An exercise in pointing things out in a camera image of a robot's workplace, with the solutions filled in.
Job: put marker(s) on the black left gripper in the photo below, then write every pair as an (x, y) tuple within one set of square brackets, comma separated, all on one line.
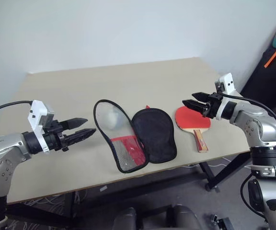
[(55, 137)]

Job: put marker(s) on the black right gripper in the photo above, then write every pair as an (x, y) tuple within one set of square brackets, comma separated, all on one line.
[(213, 105)]

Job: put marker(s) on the red table tennis paddle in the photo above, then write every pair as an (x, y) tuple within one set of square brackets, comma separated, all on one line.
[(188, 121)]

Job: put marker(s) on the black mesh paddle case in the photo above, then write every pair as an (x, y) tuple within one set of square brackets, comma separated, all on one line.
[(152, 134)]

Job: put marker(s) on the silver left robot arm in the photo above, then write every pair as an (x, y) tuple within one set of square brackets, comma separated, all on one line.
[(3, 143)]

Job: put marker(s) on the white ping pong ball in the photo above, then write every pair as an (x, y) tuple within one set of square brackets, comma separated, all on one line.
[(115, 118)]

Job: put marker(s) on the black cabinet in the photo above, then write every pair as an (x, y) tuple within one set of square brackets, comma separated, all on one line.
[(272, 83)]

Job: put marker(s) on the dark rounded shape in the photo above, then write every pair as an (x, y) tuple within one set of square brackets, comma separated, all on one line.
[(186, 218), (128, 219)]

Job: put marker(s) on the small black floor device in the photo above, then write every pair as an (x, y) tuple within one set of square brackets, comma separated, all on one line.
[(226, 224)]

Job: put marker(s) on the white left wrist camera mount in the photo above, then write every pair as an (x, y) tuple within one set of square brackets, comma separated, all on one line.
[(36, 112)]

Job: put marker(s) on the black table frame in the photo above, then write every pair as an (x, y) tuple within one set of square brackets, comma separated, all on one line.
[(224, 172)]

